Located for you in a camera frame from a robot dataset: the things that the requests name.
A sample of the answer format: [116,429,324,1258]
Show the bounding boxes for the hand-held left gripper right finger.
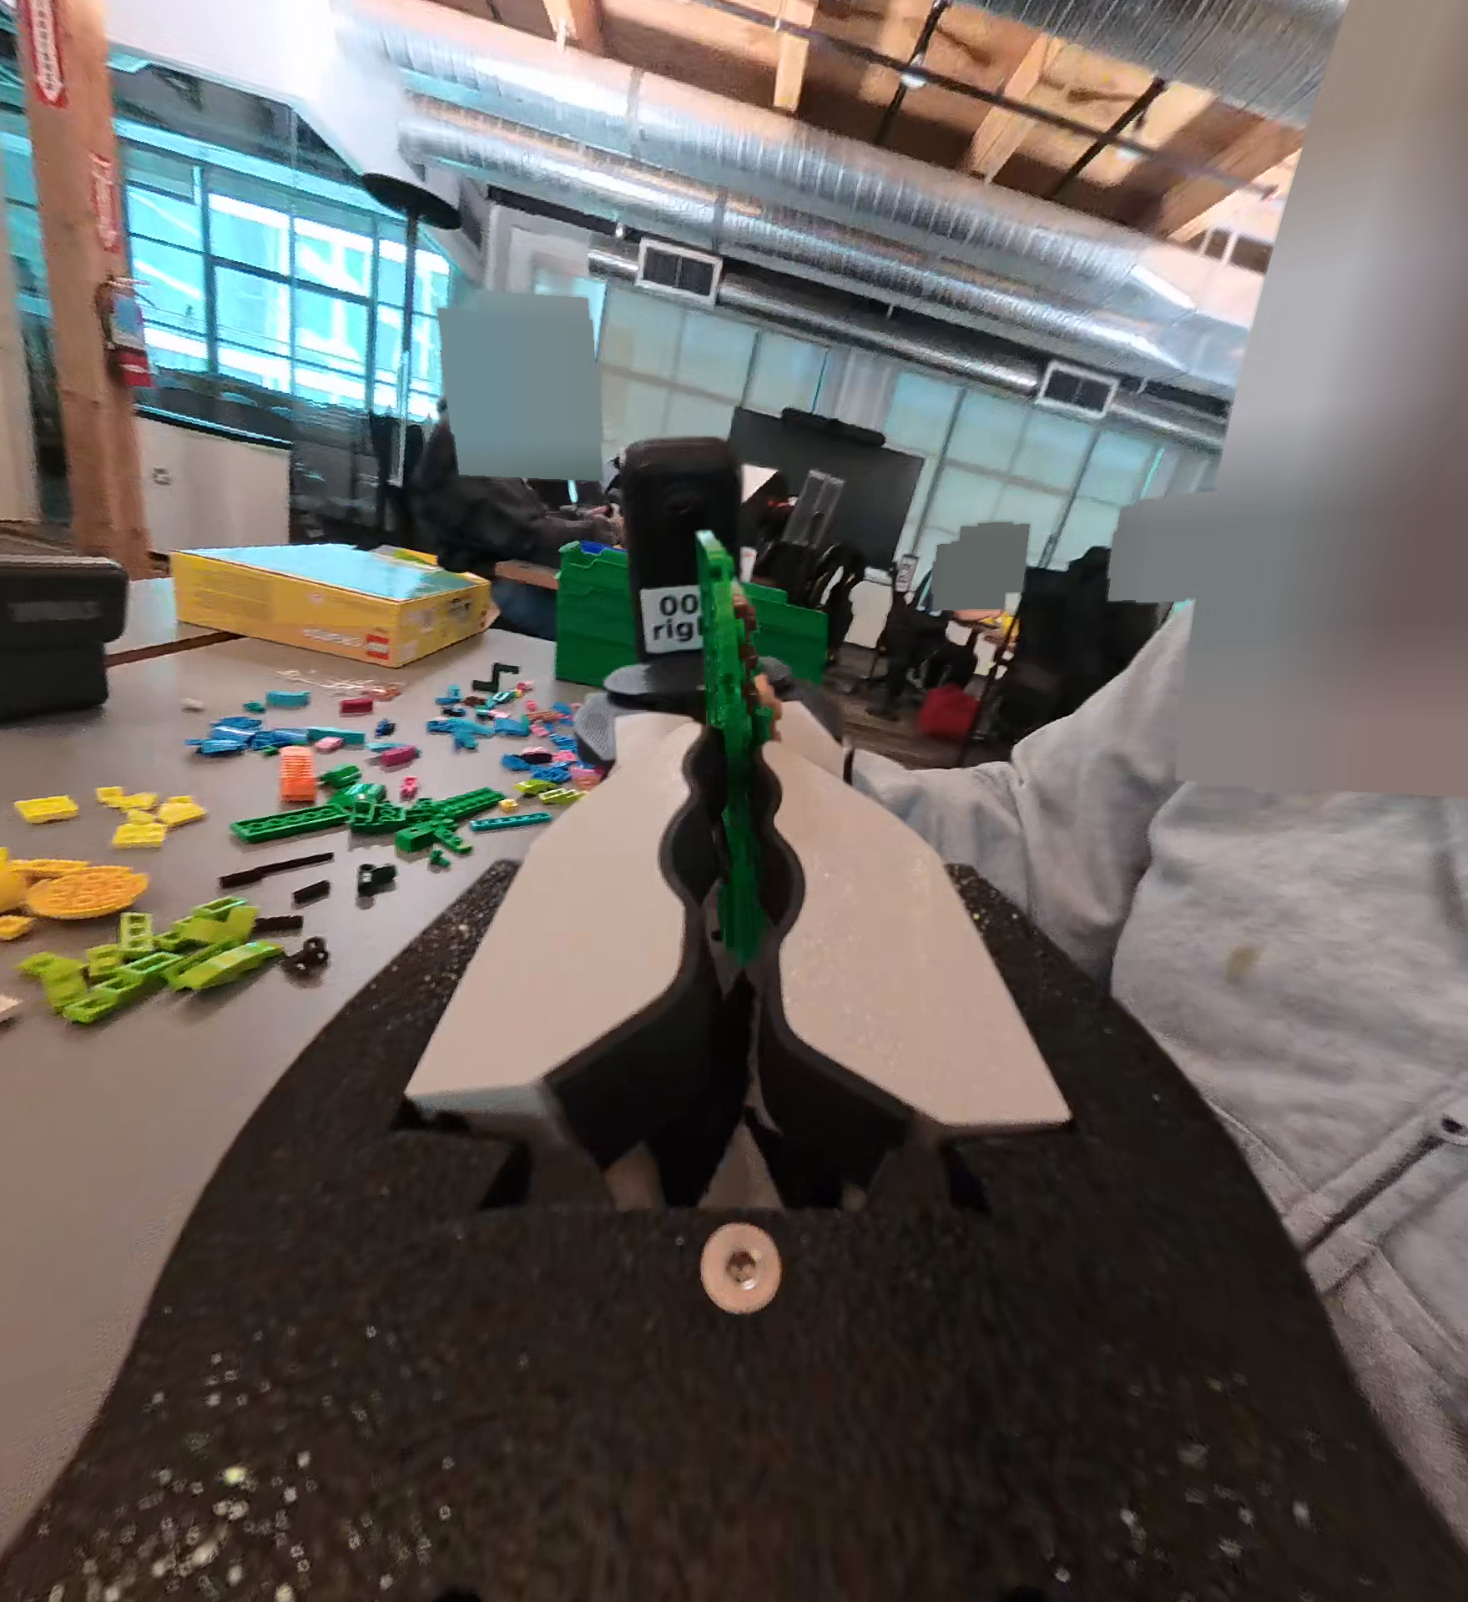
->
[743,735,1075,1193]

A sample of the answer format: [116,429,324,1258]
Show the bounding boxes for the green toy brick plate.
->
[693,528,775,969]

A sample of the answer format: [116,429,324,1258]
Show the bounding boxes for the wooden pillar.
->
[15,0,154,580]

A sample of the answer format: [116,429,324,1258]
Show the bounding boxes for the person's right forearm grey sleeve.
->
[843,605,1193,980]

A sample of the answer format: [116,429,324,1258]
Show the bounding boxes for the person's grey hoodie torso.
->
[1109,782,1468,1602]

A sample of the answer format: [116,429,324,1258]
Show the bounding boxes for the black monitor screen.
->
[727,405,925,580]

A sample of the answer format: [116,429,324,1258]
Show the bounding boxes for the green plastic bins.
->
[555,538,829,688]

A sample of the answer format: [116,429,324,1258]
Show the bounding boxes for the black plastic case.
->
[0,553,129,730]

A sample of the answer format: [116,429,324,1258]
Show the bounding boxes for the yellow toy brick box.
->
[168,543,494,668]

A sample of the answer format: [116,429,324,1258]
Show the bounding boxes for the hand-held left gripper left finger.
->
[405,723,757,1193]

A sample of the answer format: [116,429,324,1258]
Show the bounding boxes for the silver ventilation duct with vents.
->
[397,72,1264,420]

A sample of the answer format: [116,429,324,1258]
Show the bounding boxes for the heap of toy bricks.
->
[0,661,619,1029]

